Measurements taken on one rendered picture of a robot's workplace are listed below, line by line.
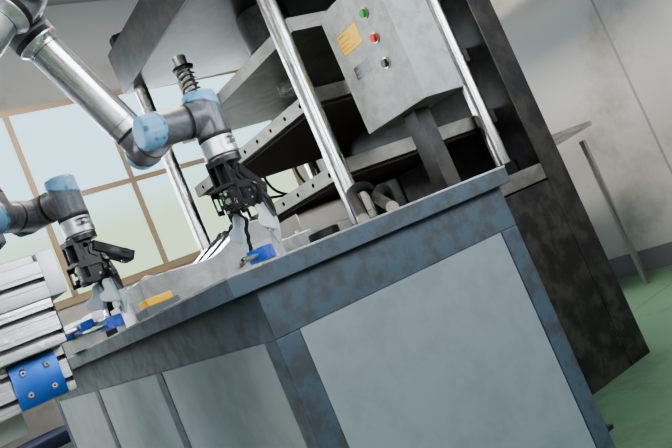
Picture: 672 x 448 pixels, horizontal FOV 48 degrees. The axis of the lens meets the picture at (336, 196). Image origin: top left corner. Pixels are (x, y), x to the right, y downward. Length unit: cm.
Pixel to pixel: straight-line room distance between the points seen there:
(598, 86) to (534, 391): 305
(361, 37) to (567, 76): 244
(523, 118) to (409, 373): 158
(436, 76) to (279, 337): 111
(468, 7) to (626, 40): 164
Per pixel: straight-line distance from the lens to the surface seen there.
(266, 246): 157
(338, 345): 134
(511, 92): 284
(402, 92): 219
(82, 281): 186
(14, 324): 153
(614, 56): 441
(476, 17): 288
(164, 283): 187
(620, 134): 447
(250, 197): 158
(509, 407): 156
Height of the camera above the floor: 76
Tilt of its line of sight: 4 degrees up
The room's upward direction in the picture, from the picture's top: 23 degrees counter-clockwise
